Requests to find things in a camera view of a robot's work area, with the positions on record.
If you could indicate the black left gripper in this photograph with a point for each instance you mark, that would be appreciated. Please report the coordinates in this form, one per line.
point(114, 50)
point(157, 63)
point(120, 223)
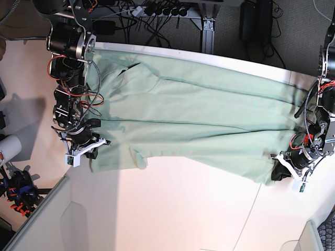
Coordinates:
point(295, 164)

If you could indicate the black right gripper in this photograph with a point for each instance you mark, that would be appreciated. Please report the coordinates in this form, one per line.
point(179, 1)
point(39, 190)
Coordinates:
point(81, 138)

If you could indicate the light green T-shirt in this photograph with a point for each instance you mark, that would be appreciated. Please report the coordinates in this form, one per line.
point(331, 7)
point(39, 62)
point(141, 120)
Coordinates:
point(157, 106)

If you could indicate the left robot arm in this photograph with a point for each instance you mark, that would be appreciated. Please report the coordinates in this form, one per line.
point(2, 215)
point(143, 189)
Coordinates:
point(308, 148)

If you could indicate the white paper roll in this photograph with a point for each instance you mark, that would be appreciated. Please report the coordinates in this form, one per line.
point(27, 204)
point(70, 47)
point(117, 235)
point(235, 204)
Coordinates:
point(9, 147)

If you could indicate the white partition panel left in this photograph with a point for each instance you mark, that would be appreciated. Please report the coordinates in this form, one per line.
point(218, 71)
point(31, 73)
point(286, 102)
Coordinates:
point(77, 215)

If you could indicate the white partition panel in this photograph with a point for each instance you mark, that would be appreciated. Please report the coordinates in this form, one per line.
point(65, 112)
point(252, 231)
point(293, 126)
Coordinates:
point(308, 241)
point(77, 215)

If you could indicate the black clamps with orange tips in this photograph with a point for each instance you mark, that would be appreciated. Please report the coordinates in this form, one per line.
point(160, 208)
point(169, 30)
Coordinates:
point(20, 191)

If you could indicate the white partition panel right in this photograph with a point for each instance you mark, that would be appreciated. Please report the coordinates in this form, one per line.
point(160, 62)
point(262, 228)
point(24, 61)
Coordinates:
point(308, 241)

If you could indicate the black power adapter left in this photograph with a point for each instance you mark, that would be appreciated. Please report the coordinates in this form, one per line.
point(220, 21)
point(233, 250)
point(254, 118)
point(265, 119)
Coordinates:
point(247, 21)

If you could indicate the black power adapter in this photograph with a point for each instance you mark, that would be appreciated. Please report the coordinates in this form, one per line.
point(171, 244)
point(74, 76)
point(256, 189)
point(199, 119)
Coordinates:
point(264, 21)
point(247, 21)

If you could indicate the black power strip with plugs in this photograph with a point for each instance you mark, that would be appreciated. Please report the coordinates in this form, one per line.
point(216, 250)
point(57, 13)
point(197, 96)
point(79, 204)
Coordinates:
point(160, 11)

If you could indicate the aluminium table leg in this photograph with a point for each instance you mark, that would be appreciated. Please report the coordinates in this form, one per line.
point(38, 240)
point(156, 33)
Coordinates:
point(208, 15)

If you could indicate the black power adapter right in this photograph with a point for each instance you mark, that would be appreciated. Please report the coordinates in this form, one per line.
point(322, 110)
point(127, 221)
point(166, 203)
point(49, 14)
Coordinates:
point(264, 21)

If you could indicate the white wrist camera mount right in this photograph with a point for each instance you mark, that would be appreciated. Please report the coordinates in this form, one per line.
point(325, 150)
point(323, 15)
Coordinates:
point(73, 157)

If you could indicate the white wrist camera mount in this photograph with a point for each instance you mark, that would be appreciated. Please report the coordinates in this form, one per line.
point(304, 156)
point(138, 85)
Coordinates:
point(73, 157)
point(284, 169)

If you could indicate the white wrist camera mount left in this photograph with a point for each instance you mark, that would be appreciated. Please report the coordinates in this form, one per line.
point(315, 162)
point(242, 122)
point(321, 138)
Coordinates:
point(284, 169)

